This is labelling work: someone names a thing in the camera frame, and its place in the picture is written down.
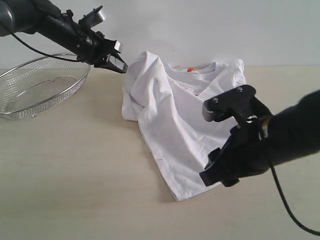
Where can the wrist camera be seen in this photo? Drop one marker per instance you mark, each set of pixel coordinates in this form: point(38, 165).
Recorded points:
point(234, 103)
point(93, 18)

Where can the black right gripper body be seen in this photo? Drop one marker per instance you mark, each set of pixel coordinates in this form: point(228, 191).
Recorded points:
point(243, 154)

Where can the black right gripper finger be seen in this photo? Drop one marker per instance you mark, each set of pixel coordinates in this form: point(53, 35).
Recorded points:
point(213, 171)

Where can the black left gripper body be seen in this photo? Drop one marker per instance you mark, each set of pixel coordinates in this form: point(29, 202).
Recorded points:
point(89, 46)

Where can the metal mesh basket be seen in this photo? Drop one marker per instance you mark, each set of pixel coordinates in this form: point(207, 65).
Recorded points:
point(40, 84)

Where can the white printed t-shirt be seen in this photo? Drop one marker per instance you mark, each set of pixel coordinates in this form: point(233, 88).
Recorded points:
point(167, 105)

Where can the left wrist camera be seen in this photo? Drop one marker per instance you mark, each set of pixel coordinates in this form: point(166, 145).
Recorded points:
point(93, 18)

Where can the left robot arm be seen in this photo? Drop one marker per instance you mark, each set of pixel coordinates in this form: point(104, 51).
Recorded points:
point(43, 17)

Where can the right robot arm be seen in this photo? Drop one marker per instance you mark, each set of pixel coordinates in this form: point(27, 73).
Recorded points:
point(270, 140)

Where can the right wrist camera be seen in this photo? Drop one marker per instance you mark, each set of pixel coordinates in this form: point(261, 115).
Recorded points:
point(234, 103)

